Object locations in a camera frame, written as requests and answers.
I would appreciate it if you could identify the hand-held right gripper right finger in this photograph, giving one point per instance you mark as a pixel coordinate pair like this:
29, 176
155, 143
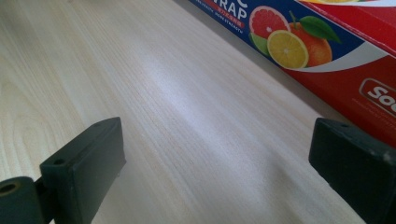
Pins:
355, 165

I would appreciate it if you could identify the red and blue wrap box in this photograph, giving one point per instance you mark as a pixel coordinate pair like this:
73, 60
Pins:
339, 59

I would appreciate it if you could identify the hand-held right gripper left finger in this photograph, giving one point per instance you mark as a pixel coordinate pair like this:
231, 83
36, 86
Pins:
82, 174

